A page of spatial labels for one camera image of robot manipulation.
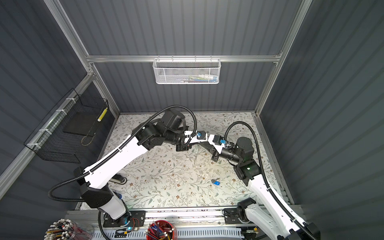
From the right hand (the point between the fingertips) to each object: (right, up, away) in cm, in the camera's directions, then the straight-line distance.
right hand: (203, 143), depth 67 cm
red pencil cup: (-18, -36, -5) cm, 40 cm away
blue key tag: (+9, -25, +18) cm, 32 cm away
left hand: (-3, +2, +1) cm, 4 cm away
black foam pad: (-63, +10, +11) cm, 64 cm away
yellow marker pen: (-55, +13, +14) cm, 58 cm away
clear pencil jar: (-53, -32, -10) cm, 63 cm away
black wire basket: (-67, +2, -2) cm, 68 cm away
